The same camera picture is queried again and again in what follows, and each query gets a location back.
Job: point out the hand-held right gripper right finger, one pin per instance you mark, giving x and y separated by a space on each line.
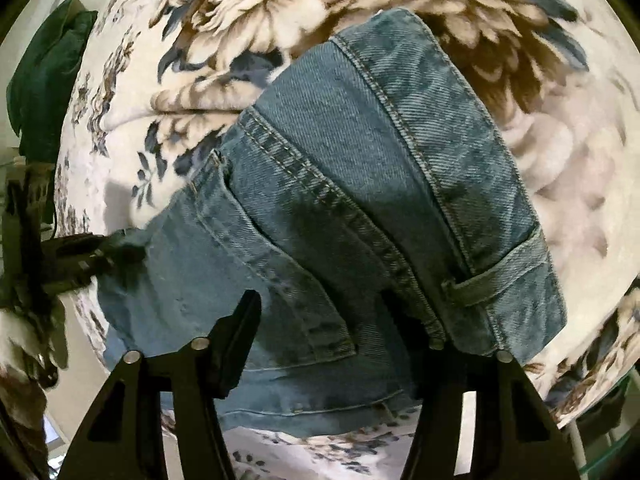
440 410

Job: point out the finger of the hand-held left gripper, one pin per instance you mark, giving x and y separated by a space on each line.
100 256

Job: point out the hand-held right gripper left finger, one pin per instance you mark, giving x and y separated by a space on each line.
240 330

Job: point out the blue denim pants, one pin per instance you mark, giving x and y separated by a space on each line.
350 185

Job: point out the dark green blanket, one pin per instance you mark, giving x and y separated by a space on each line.
50 85

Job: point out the floral printed blanket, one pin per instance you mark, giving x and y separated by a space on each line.
575 185

